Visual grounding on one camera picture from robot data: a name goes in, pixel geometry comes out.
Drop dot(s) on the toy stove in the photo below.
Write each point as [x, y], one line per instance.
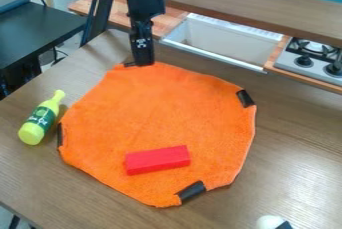
[311, 61]

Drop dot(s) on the black side table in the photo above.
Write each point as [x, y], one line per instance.
[26, 33]

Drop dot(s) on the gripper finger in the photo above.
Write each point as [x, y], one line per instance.
[133, 36]
[146, 51]

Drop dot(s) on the red block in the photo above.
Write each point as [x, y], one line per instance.
[156, 159]

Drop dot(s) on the yellow toy bottle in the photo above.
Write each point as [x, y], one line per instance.
[39, 121]

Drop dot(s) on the wooden table with black legs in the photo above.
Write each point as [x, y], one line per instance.
[249, 4]

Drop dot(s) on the toy sink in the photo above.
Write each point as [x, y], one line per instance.
[225, 41]

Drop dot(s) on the orange cloth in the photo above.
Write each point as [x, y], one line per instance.
[156, 113]

